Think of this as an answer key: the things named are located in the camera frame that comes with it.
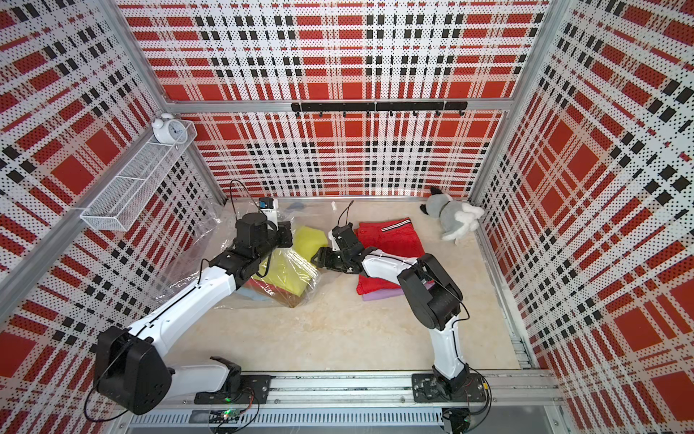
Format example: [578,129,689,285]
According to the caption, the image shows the white wire wall shelf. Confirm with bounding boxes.
[81,119,197,231]

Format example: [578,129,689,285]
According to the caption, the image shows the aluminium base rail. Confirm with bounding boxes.
[110,370,575,433]

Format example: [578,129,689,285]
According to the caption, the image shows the clear plastic vacuum bag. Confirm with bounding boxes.
[150,199,348,310]

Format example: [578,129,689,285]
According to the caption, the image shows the lime green trousers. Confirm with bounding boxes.
[253,226,328,298]

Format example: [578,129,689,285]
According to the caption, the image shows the black wall hook rail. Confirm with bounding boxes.
[290,101,469,114]

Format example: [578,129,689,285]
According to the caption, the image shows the white alarm clock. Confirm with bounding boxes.
[151,113,188,145]

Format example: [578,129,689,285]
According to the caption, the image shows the light blue folded garment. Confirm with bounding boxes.
[233,287,276,304]

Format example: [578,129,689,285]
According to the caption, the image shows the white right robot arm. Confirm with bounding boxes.
[311,224,471,398]

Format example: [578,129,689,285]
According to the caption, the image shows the purple trousers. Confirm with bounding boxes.
[356,276,404,302]

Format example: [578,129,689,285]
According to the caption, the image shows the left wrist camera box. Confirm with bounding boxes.
[258,197,278,224]

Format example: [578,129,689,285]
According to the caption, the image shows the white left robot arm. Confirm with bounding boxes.
[92,212,293,415]

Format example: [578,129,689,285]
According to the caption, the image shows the grey white plush toy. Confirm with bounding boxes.
[420,187,485,244]

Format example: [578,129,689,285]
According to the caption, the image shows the red trousers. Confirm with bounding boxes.
[354,216,427,297]
[245,278,297,307]

